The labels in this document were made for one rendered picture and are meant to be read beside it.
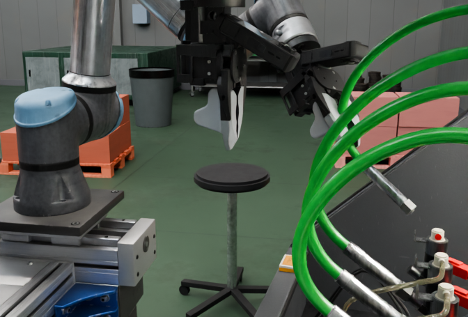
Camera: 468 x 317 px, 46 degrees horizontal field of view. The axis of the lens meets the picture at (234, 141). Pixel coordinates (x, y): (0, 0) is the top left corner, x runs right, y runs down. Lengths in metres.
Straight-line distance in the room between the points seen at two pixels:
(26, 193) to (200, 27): 0.53
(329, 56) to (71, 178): 0.56
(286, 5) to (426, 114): 4.36
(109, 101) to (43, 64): 8.18
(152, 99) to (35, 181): 5.93
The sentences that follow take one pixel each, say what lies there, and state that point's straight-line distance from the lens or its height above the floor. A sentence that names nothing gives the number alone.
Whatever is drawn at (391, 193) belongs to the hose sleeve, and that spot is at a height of 1.15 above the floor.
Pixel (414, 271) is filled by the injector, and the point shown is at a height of 1.08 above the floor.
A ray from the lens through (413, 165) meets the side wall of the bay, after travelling 1.08.
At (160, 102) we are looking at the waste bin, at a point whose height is 0.32.
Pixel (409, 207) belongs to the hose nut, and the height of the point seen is 1.14.
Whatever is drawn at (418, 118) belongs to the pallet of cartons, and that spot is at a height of 0.49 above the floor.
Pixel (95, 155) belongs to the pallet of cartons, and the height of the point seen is 0.20.
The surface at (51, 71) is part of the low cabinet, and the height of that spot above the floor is 0.53.
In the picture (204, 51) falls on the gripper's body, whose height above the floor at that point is 1.37.
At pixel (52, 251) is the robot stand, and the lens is 1.15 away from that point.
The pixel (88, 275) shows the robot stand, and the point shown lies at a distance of 1.14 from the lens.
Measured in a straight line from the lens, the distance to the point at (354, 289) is 0.63.
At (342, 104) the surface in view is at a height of 1.28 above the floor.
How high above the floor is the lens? 1.42
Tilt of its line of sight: 13 degrees down
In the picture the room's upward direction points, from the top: straight up
